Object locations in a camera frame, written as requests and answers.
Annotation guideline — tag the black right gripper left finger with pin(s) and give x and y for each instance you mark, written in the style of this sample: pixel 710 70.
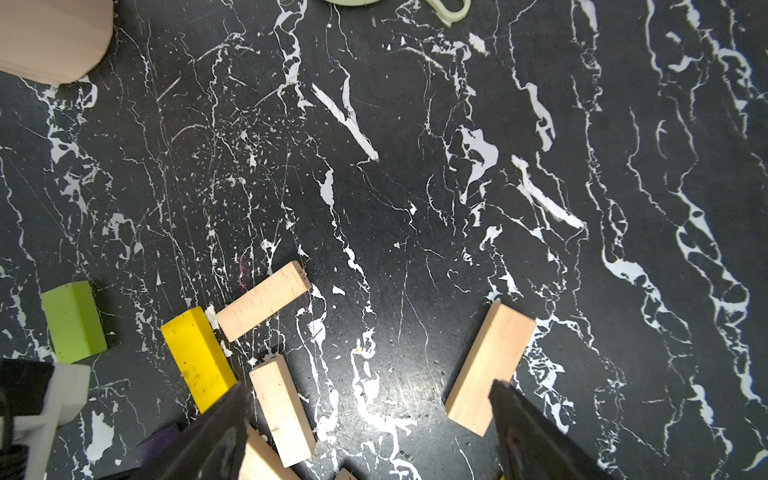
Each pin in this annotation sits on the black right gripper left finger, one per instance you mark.
pixel 212 447

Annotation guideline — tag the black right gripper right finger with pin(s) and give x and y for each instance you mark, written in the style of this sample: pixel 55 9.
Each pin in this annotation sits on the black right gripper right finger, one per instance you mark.
pixel 531 446

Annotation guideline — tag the purple block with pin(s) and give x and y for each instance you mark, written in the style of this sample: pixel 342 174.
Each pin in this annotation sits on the purple block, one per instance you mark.
pixel 156 443

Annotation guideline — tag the small yellow block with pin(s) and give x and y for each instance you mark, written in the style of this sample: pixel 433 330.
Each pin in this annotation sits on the small yellow block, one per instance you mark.
pixel 199 357

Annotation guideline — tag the long wooden block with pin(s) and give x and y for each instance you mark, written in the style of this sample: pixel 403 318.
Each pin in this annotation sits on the long wooden block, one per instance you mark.
pixel 261 461

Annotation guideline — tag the lime green block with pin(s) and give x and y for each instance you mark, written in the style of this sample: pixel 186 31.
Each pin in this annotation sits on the lime green block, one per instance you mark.
pixel 73 322

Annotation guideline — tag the wooden block centre small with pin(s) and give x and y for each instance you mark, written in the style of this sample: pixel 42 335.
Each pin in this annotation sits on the wooden block centre small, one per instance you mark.
pixel 283 411

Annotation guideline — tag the wooden block far right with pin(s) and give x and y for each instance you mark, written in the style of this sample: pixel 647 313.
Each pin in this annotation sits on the wooden block far right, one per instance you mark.
pixel 494 355

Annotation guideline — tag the wooden block numbered twelve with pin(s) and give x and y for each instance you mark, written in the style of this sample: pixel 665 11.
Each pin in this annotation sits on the wooden block numbered twelve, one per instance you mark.
pixel 344 474

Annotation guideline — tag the wooden block upper middle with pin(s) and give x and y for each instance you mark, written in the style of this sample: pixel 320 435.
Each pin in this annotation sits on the wooden block upper middle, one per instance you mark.
pixel 263 301

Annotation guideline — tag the pink plant pot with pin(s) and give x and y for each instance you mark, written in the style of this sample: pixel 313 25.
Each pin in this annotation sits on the pink plant pot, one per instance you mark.
pixel 54 42

